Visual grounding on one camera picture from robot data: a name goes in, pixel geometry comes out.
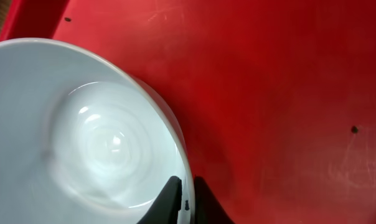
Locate red plastic tray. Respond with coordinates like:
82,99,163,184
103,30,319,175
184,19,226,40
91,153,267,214
0,0,376,223

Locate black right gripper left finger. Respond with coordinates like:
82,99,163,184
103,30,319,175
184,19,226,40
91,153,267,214
138,176,182,224

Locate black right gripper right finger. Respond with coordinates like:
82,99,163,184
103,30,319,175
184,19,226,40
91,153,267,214
194,176,234,224

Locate light blue small bowl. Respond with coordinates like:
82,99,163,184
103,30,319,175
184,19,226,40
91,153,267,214
0,38,195,223

